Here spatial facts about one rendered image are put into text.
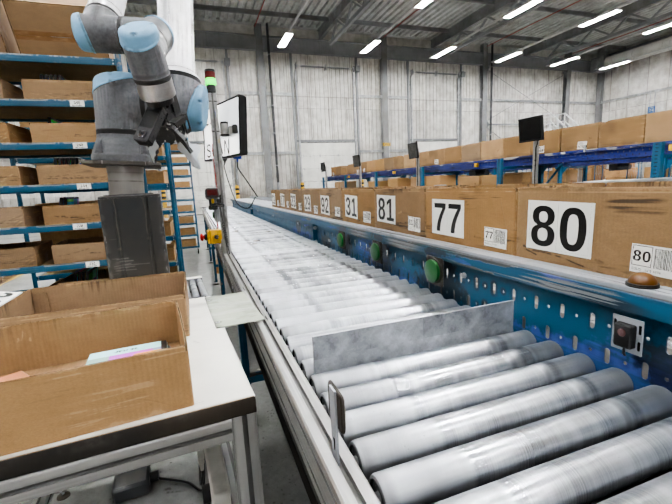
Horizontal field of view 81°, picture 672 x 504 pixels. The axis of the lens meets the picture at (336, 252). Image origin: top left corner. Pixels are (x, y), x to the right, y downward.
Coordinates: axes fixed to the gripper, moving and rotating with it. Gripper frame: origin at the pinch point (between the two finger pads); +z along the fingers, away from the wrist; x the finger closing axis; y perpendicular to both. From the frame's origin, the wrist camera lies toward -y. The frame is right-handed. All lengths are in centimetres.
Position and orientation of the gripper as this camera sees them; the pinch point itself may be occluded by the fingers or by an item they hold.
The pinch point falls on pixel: (176, 167)
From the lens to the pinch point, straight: 127.7
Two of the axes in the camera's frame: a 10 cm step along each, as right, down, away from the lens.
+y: 2.6, -6.6, 7.1
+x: -9.6, -1.7, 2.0
